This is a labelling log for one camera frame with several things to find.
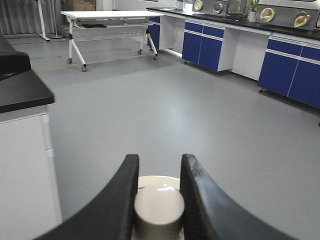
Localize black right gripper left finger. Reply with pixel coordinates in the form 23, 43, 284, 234
37, 154, 140, 240

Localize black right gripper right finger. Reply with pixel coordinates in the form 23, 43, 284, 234
180, 154, 292, 240

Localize glass jar with cream lid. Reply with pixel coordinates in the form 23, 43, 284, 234
131, 175, 185, 240

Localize white cabinet black countertop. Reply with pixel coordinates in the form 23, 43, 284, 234
0, 33, 63, 240

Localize blue lab bench cabinets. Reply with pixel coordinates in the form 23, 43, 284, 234
152, 8, 320, 108

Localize white folding table on casters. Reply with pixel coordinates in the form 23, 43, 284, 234
60, 10, 163, 72

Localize potted plant white pot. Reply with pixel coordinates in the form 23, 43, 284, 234
247, 0, 260, 23

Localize stainless glove box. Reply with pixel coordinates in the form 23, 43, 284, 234
192, 0, 320, 31

